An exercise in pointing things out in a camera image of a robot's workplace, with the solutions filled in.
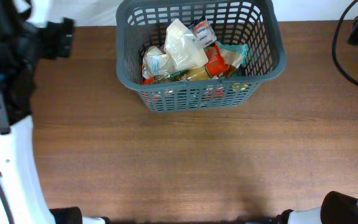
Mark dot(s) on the beige paper bag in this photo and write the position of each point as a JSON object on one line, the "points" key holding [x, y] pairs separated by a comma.
{"points": [[179, 51]]}

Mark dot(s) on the beige snack bag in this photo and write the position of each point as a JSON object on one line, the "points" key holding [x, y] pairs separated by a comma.
{"points": [[232, 71]]}

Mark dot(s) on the teal wet wipes packet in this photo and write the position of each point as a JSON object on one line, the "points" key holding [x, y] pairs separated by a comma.
{"points": [[234, 55]]}

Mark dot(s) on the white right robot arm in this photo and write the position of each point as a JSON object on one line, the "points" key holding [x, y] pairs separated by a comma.
{"points": [[336, 207]]}

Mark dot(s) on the grey plastic basket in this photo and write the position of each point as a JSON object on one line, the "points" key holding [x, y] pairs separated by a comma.
{"points": [[142, 24]]}

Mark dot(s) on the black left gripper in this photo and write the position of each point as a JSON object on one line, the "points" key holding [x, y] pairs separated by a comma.
{"points": [[56, 39]]}

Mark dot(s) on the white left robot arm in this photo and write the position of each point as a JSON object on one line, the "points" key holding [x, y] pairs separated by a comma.
{"points": [[21, 196]]}

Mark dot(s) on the San Remo spaghetti packet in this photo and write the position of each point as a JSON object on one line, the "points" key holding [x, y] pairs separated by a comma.
{"points": [[213, 69]]}

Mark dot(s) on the Kleenex tissue multipack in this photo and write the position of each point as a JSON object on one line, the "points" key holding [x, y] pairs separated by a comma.
{"points": [[202, 31]]}

